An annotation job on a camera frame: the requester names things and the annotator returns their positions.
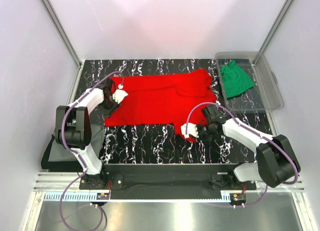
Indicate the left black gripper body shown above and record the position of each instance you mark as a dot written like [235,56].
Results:
[108,106]

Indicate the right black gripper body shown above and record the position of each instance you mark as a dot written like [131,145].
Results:
[205,132]

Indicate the red t shirt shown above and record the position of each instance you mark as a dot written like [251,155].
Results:
[163,99]

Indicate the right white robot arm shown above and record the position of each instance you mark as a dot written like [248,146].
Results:
[276,162]

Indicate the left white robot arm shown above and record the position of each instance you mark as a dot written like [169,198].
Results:
[73,127]

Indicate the green t shirt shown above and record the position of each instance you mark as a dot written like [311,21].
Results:
[235,80]

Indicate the clear plastic bin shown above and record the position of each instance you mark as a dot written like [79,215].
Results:
[264,96]

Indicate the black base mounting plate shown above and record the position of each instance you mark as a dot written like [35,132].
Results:
[165,182]

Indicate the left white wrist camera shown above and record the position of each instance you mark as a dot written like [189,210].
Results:
[119,95]

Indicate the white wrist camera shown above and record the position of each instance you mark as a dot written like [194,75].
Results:
[189,130]
[119,95]

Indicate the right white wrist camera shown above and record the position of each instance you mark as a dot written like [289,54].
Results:
[189,130]

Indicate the aluminium frame rail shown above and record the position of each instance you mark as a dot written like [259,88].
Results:
[65,186]

